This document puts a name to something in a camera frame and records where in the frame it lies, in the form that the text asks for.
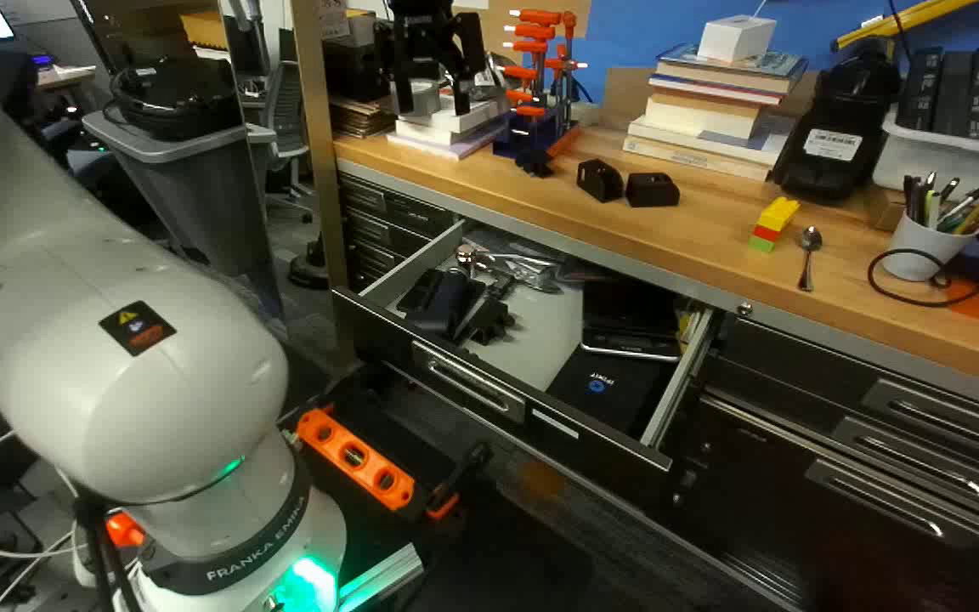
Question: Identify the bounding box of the grey drawer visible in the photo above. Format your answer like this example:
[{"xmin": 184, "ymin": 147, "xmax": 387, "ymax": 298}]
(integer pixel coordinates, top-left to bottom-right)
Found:
[{"xmin": 337, "ymin": 220, "xmax": 713, "ymax": 472}]

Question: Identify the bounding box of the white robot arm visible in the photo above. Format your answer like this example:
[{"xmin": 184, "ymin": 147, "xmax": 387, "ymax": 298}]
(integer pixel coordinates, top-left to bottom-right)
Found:
[{"xmin": 0, "ymin": 109, "xmax": 429, "ymax": 612}]

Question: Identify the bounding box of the grey trash bin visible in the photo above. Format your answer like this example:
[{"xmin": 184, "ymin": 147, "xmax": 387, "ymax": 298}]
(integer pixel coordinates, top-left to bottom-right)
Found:
[{"xmin": 80, "ymin": 57, "xmax": 282, "ymax": 317}]

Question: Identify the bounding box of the black block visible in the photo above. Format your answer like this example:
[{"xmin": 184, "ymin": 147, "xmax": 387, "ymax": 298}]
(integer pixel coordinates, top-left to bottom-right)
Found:
[
  {"xmin": 624, "ymin": 172, "xmax": 679, "ymax": 208},
  {"xmin": 574, "ymin": 161, "xmax": 623, "ymax": 205}
]

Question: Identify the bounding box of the white bin with black boxes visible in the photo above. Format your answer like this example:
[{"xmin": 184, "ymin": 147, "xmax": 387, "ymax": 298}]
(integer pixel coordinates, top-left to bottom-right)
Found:
[{"xmin": 874, "ymin": 47, "xmax": 979, "ymax": 189}]

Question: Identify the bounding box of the black cable loop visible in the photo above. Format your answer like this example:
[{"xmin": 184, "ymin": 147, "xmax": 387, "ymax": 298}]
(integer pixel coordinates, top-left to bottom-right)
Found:
[{"xmin": 862, "ymin": 230, "xmax": 979, "ymax": 311}]

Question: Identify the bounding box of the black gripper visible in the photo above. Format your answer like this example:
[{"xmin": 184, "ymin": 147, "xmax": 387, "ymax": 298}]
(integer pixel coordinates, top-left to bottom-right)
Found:
[{"xmin": 392, "ymin": 0, "xmax": 486, "ymax": 116}]

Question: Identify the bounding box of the white cup with pens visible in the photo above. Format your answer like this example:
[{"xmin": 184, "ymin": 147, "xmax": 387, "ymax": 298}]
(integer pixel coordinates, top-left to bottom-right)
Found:
[{"xmin": 881, "ymin": 172, "xmax": 979, "ymax": 281}]

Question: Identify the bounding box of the black label printer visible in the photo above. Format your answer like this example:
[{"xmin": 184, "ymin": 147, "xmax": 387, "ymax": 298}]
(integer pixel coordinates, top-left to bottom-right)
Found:
[{"xmin": 768, "ymin": 43, "xmax": 901, "ymax": 205}]

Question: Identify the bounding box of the yellow level on wall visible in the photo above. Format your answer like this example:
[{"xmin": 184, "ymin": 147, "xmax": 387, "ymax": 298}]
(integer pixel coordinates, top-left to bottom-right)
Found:
[{"xmin": 829, "ymin": 0, "xmax": 979, "ymax": 51}]

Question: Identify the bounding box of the small white box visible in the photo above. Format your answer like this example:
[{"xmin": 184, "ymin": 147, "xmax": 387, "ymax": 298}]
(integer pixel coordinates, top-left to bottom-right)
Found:
[{"xmin": 695, "ymin": 13, "xmax": 775, "ymax": 64}]

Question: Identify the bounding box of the stack of books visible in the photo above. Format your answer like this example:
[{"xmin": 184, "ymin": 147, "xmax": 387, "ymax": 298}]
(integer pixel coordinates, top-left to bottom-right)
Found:
[{"xmin": 623, "ymin": 51, "xmax": 814, "ymax": 179}]

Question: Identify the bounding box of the metal spoon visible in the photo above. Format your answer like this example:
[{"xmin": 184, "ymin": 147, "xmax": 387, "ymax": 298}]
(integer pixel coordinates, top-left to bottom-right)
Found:
[{"xmin": 797, "ymin": 225, "xmax": 822, "ymax": 294}]

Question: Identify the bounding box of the black tablet in drawer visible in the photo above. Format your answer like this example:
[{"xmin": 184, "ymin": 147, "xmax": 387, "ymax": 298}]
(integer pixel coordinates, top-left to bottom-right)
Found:
[{"xmin": 551, "ymin": 347, "xmax": 679, "ymax": 440}]

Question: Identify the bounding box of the yellow red green lego stack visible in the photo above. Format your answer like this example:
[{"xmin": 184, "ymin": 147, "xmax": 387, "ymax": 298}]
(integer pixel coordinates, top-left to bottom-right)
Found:
[{"xmin": 751, "ymin": 197, "xmax": 797, "ymax": 253}]

